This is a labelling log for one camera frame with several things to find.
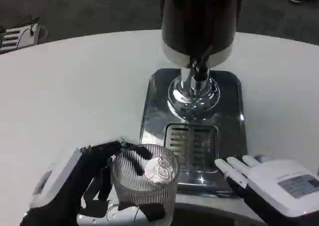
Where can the dark drink dispenser with tap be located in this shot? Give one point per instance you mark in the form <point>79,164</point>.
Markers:
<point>198,49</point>

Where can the steel drip tray with grid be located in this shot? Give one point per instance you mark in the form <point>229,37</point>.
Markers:
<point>194,138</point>

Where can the clear ribbed glass cup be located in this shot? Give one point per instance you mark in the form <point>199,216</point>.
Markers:
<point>147,183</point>

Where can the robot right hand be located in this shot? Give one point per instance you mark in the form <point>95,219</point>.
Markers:
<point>274,186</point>

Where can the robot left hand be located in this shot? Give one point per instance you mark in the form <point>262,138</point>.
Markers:
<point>67,186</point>

